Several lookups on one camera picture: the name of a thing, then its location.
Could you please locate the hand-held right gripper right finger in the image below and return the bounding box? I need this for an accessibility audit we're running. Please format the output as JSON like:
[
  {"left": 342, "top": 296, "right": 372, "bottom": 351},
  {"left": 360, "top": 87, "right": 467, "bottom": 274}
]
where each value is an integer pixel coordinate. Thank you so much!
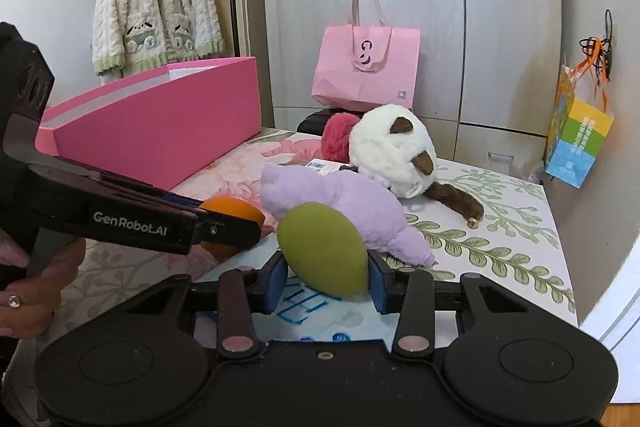
[{"left": 367, "top": 249, "right": 535, "bottom": 359}]

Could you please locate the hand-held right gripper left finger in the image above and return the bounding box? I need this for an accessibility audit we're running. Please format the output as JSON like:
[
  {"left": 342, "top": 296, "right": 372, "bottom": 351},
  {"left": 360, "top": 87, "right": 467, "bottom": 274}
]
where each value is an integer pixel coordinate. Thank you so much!
[{"left": 120, "top": 250, "right": 291, "bottom": 360}]

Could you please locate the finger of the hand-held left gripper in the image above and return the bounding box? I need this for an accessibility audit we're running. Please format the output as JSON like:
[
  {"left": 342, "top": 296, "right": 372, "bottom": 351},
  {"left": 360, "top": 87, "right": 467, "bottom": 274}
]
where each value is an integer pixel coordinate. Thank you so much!
[
  {"left": 191, "top": 206, "right": 264, "bottom": 254},
  {"left": 98, "top": 173, "right": 202, "bottom": 214}
]

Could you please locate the orange egg-shaped sponge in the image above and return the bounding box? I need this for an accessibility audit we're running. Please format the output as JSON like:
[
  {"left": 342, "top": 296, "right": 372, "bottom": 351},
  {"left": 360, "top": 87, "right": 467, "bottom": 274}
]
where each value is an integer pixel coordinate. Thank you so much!
[{"left": 199, "top": 197, "right": 266, "bottom": 264}]

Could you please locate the green egg-shaped sponge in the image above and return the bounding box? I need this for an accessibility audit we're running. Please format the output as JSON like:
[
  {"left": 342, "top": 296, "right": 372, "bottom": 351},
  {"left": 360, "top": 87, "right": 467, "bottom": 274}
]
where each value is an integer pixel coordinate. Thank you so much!
[{"left": 276, "top": 202, "right": 371, "bottom": 298}]

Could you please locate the pink storage box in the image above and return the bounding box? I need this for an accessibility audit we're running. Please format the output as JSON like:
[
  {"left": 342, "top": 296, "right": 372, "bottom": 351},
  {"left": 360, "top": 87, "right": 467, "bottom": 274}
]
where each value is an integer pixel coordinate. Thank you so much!
[{"left": 35, "top": 56, "right": 264, "bottom": 192}]

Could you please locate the purple plush toy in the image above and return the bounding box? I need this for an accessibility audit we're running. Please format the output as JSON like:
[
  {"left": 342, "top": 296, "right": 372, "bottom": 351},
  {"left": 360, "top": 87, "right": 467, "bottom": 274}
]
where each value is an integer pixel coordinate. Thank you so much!
[{"left": 260, "top": 164, "right": 437, "bottom": 269}]

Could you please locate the white plush cat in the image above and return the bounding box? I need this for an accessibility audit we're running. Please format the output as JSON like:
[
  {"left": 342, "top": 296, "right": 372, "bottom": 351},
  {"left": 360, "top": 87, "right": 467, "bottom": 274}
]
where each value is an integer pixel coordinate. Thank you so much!
[{"left": 348, "top": 103, "right": 486, "bottom": 229}]

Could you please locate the red furry plush toy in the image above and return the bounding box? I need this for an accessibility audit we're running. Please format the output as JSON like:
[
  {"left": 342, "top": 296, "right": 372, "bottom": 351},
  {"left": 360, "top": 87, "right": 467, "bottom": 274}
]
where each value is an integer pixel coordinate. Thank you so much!
[{"left": 321, "top": 112, "right": 363, "bottom": 163}]

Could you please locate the person's left hand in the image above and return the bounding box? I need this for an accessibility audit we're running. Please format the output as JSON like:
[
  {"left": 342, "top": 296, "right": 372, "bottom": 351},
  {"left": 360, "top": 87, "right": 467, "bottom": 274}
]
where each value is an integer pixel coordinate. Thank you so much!
[{"left": 0, "top": 234, "right": 87, "bottom": 339}]

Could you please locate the white paper tag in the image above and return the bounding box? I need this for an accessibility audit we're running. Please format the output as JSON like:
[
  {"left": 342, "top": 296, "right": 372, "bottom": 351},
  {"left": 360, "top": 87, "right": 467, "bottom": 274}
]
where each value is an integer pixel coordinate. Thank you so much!
[{"left": 305, "top": 159, "right": 342, "bottom": 176}]

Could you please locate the floral bed sheet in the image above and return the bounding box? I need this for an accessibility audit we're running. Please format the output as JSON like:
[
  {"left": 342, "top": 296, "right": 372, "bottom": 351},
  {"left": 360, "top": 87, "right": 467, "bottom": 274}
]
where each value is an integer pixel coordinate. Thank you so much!
[{"left": 45, "top": 127, "right": 579, "bottom": 349}]

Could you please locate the pink tote bag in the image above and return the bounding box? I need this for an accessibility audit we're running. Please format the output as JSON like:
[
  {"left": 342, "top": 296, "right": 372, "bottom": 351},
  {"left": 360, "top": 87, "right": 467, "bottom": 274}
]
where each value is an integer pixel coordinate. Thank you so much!
[{"left": 311, "top": 0, "right": 422, "bottom": 112}]

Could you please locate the colourful paper gift bag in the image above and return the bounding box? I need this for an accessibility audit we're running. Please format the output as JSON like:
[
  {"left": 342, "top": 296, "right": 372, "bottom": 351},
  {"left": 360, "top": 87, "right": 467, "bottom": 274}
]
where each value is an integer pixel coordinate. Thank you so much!
[{"left": 542, "top": 64, "right": 615, "bottom": 190}]

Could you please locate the beige wardrobe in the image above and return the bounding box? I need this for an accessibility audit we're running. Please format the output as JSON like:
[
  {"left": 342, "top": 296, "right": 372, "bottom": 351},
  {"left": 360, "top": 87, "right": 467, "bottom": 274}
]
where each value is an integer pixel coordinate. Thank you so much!
[{"left": 260, "top": 0, "right": 567, "bottom": 168}]

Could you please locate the orange ribbon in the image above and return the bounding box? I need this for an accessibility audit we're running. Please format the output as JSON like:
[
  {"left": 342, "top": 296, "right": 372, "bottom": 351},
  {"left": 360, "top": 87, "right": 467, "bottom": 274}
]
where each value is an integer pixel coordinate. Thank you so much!
[{"left": 574, "top": 35, "right": 614, "bottom": 118}]

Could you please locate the black wall hook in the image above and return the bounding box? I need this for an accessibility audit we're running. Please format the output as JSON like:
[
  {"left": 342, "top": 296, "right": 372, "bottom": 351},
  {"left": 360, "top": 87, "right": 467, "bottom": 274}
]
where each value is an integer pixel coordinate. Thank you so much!
[{"left": 602, "top": 9, "right": 615, "bottom": 54}]

